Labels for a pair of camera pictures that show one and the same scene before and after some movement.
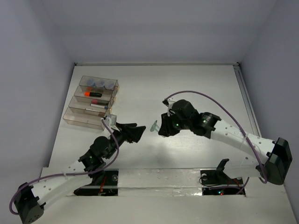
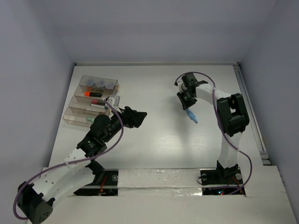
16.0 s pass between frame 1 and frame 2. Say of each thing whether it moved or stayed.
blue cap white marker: stayed
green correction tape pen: moved
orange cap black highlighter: stayed
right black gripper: moved
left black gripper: moved
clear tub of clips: stayed
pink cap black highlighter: stayed
